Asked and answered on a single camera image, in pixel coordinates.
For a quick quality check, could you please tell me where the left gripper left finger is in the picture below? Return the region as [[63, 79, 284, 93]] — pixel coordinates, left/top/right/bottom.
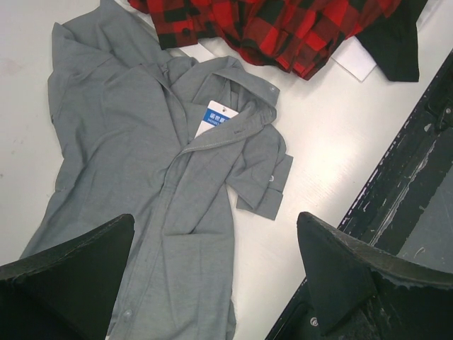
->
[[1, 214, 134, 339]]

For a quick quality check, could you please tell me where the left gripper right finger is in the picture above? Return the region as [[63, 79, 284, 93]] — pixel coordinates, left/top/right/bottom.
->
[[297, 212, 452, 339]]

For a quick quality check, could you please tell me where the red black plaid shirt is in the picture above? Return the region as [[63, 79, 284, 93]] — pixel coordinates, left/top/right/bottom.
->
[[130, 0, 400, 80]]

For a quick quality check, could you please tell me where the grey shirt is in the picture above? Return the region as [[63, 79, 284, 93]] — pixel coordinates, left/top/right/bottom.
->
[[23, 1, 292, 339]]

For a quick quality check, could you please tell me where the blue white shirt tag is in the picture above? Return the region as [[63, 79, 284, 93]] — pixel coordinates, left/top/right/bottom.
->
[[195, 101, 238, 137]]

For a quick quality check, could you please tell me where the white paper sheet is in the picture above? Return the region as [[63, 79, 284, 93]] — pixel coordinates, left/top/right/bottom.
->
[[332, 37, 377, 82]]

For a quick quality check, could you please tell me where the black base frame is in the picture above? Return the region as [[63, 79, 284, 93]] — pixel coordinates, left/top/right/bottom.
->
[[268, 57, 452, 339]]

